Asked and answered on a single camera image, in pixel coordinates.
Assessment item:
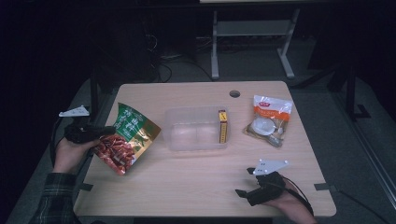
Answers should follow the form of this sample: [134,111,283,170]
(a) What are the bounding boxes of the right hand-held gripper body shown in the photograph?
[252,159,290,203]

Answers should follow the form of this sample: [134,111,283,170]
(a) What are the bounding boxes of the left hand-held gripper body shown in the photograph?
[58,105,102,145]

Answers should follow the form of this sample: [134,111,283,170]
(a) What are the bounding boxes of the green and red snack bag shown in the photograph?
[92,102,163,177]

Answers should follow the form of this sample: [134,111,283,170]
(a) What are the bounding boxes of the yellow box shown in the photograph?
[218,109,229,145]

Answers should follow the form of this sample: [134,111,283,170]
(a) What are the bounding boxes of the clear plastic container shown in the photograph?
[163,105,231,153]

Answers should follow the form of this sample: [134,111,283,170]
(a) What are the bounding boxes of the person's left hand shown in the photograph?
[51,135,101,175]

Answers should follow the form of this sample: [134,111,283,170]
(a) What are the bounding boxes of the person's right hand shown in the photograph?
[264,179,318,224]

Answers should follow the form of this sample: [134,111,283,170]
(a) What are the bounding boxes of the white and orange snack bag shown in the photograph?
[243,94,294,148]

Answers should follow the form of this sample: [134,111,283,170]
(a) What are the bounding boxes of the black metal stand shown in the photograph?
[325,60,372,123]

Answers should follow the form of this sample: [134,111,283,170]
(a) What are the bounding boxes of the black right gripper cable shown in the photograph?
[279,175,315,217]

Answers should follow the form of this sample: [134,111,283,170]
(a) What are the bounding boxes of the black floor cables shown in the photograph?
[146,32,217,83]

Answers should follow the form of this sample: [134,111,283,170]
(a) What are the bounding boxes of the white metal stand frame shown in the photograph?
[210,7,302,81]

